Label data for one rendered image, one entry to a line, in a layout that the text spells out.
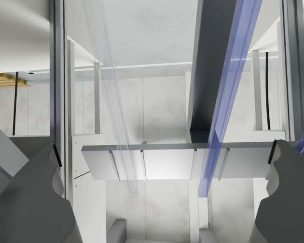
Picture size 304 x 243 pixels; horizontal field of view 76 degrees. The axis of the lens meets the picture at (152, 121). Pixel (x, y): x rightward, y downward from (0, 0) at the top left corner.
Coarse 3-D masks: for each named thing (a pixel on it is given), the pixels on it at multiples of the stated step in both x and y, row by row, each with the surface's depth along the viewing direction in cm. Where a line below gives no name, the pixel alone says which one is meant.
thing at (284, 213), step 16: (288, 144) 10; (272, 160) 11; (288, 160) 9; (272, 176) 9; (288, 176) 8; (272, 192) 9; (288, 192) 8; (272, 208) 7; (288, 208) 7; (256, 224) 6; (272, 224) 6; (288, 224) 6; (256, 240) 6; (272, 240) 6; (288, 240) 6
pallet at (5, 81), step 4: (0, 76) 305; (4, 76) 323; (8, 76) 331; (12, 76) 340; (0, 80) 324; (4, 80) 324; (8, 80) 323; (12, 80) 326; (20, 80) 358; (24, 80) 368; (0, 84) 350; (4, 84) 350; (8, 84) 351; (12, 84) 352; (20, 84) 353; (24, 84) 360
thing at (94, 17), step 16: (80, 0) 13; (96, 0) 13; (96, 16) 14; (96, 32) 15; (96, 48) 15; (96, 64) 16; (112, 64) 16; (112, 80) 17; (112, 96) 18; (112, 112) 20; (112, 128) 21; (128, 144) 23; (128, 160) 25; (128, 176) 27
